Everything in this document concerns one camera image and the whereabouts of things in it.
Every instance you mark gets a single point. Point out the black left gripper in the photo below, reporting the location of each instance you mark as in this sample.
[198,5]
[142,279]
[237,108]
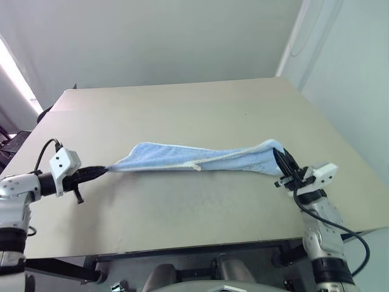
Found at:
[73,182]

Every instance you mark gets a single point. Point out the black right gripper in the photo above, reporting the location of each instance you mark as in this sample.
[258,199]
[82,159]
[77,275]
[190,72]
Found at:
[299,179]

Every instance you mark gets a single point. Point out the light blue towel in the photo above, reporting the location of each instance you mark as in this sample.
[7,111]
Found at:
[188,158]

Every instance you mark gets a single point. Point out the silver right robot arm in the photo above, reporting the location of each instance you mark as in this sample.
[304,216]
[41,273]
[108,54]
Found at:
[325,225]

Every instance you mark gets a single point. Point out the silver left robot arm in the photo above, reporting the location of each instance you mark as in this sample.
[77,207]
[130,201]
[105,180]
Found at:
[15,194]

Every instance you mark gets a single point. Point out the black equipment stand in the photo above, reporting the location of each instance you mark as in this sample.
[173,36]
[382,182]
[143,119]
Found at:
[10,146]

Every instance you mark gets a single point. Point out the grey rounded shape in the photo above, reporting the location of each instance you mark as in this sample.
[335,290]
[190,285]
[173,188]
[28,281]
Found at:
[162,278]

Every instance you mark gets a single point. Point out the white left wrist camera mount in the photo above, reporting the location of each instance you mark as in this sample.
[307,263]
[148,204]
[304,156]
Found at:
[65,161]

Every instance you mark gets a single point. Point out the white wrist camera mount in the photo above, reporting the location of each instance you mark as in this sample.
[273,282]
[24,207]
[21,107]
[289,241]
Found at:
[65,161]
[325,173]

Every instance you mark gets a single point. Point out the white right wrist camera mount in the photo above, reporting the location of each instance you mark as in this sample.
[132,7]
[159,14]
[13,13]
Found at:
[325,173]

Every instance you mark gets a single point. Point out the black table frame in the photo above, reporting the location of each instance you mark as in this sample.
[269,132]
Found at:
[188,254]

